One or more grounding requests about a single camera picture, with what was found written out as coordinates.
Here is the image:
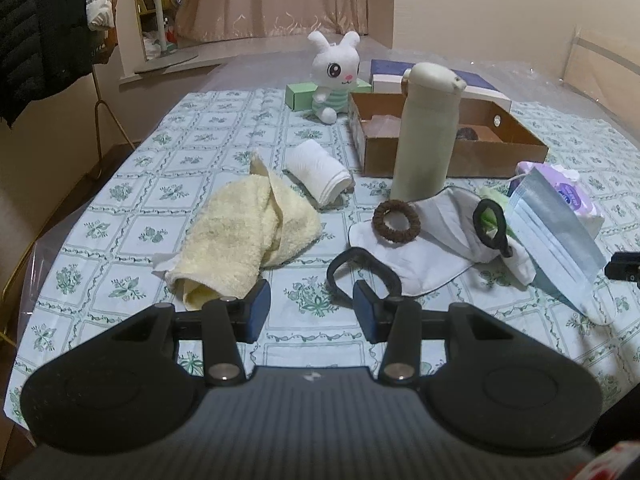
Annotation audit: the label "blue surgical mask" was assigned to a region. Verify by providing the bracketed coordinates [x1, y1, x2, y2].
[506, 169, 614, 326]

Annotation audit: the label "brown hair scrunchie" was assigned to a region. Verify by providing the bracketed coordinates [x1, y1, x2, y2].
[371, 200, 421, 244]

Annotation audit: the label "white cloth bag black handles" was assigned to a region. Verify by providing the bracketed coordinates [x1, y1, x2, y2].
[348, 186, 536, 297]

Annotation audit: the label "yellow towel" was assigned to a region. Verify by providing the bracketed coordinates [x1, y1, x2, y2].
[153, 154, 321, 310]

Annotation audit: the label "light green cloth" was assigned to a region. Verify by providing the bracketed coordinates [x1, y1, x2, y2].
[473, 188, 515, 248]

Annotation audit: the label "purple tissue pack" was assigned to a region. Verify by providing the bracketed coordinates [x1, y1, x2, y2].
[510, 160, 604, 238]

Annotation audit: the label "rolled white towel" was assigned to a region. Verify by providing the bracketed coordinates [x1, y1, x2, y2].
[283, 140, 354, 208]

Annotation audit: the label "patterned green white tablecloth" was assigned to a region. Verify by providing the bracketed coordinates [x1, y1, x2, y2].
[3, 89, 639, 422]

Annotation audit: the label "brown cardboard box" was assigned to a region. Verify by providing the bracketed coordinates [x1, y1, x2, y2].
[347, 91, 550, 179]

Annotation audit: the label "clear plastic bag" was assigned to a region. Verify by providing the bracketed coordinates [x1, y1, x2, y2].
[362, 115, 401, 138]

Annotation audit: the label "dark purple scrunchie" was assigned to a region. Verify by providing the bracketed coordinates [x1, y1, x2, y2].
[456, 127, 478, 141]

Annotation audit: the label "cream thermos bottle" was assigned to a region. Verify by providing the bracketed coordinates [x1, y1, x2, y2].
[390, 84, 462, 202]

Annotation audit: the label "small green box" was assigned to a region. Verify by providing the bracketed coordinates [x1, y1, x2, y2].
[285, 79, 372, 112]

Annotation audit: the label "blue and white flat box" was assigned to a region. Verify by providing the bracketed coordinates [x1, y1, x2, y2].
[370, 58, 512, 112]

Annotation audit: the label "white plush bunny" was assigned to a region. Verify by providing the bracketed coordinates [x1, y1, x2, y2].
[307, 30, 360, 125]

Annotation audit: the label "brown jacket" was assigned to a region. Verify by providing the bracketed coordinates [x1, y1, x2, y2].
[93, 0, 118, 64]

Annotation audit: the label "black puffer jacket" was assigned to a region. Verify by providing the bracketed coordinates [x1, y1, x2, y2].
[0, 0, 92, 126]

